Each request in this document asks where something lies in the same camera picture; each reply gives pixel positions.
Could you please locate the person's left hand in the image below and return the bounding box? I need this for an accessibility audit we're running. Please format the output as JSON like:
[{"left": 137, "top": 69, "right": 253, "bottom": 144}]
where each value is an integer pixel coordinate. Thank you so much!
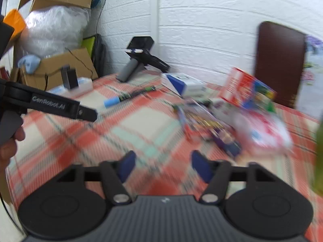
[{"left": 0, "top": 127, "right": 26, "bottom": 172}]

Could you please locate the idle black gripper grey handle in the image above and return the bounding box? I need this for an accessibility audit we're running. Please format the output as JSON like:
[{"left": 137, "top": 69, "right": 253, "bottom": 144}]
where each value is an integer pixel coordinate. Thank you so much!
[{"left": 116, "top": 37, "right": 171, "bottom": 82}]

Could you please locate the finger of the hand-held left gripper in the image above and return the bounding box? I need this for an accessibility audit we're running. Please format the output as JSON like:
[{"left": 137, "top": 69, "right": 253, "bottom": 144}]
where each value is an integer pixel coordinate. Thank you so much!
[{"left": 75, "top": 103, "right": 98, "bottom": 122}]

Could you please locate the red blue pen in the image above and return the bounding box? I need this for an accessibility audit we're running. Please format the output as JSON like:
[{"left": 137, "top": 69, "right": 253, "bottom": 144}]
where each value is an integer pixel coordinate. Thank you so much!
[{"left": 173, "top": 104, "right": 194, "bottom": 142}]

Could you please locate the striped packet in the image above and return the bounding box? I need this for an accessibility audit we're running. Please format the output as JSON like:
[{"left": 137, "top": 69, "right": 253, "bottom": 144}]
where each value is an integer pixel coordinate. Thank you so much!
[{"left": 194, "top": 116, "right": 243, "bottom": 157}]

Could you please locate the dark bag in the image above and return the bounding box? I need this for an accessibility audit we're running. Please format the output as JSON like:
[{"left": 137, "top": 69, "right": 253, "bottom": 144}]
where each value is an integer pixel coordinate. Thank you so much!
[{"left": 92, "top": 34, "right": 108, "bottom": 77}]

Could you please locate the brown headboard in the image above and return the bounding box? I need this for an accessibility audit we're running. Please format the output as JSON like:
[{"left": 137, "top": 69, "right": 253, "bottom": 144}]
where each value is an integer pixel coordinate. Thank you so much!
[{"left": 254, "top": 21, "right": 307, "bottom": 110}]

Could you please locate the blue white box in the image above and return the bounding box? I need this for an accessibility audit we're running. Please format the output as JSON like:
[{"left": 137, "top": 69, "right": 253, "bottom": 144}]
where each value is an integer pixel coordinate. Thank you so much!
[{"left": 161, "top": 73, "right": 208, "bottom": 98}]

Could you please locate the green box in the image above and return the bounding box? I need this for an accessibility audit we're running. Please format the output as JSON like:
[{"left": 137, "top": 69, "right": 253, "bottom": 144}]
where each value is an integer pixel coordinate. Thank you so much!
[{"left": 311, "top": 111, "right": 323, "bottom": 195}]

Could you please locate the red white plastic bag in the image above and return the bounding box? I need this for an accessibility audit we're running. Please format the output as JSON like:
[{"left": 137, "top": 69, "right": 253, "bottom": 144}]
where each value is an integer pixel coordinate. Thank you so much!
[{"left": 232, "top": 108, "right": 295, "bottom": 155}]

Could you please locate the light blue cloth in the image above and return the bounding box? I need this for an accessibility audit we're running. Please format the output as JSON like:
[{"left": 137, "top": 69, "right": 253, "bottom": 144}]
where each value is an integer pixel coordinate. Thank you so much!
[{"left": 18, "top": 55, "right": 42, "bottom": 75}]

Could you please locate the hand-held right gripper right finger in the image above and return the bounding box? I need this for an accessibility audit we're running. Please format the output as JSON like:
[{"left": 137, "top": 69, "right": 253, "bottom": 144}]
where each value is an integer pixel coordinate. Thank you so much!
[{"left": 191, "top": 150, "right": 280, "bottom": 204}]

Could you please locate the black power adapter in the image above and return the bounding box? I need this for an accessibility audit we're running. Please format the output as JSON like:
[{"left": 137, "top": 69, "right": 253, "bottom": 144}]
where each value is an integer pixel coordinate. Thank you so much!
[{"left": 61, "top": 66, "right": 79, "bottom": 90}]

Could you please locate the open cardboard box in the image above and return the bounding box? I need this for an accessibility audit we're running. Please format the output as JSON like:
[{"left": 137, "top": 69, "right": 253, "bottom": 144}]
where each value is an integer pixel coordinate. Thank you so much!
[{"left": 11, "top": 47, "right": 99, "bottom": 92}]

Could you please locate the blue-capped marker pen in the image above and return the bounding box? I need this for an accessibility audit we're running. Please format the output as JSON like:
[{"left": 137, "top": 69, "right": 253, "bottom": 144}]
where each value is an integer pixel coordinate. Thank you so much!
[{"left": 104, "top": 86, "right": 156, "bottom": 108}]

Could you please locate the red white colourful box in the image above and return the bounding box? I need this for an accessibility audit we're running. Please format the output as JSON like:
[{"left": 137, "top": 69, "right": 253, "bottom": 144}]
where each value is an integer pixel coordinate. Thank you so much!
[{"left": 219, "top": 67, "right": 277, "bottom": 113}]

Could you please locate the clear bubble wrap bag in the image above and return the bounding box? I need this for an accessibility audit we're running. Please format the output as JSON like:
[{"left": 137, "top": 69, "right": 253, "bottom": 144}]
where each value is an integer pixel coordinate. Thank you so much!
[{"left": 20, "top": 5, "right": 92, "bottom": 59}]

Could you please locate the plaid tablecloth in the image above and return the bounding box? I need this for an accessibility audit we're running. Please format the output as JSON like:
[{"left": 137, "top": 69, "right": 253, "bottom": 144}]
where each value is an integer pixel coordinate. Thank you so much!
[{"left": 5, "top": 72, "right": 323, "bottom": 242}]

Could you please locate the floral Beautiful Day cloth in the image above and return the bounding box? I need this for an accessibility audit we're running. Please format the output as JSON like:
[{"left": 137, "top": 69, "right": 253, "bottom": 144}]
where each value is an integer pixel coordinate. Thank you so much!
[{"left": 295, "top": 34, "right": 323, "bottom": 122}]

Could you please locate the orange paper bag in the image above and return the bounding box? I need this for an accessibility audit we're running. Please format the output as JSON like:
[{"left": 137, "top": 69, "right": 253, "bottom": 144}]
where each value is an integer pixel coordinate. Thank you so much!
[{"left": 4, "top": 9, "right": 27, "bottom": 49}]

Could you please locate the yellow-green panel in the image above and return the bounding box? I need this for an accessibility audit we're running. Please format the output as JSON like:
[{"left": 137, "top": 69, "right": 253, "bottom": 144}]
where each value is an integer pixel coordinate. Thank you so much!
[{"left": 83, "top": 36, "right": 98, "bottom": 56}]

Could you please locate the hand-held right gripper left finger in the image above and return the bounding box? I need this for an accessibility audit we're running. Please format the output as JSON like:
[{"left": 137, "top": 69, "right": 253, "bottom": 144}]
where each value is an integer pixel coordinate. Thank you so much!
[{"left": 49, "top": 151, "right": 137, "bottom": 205}]

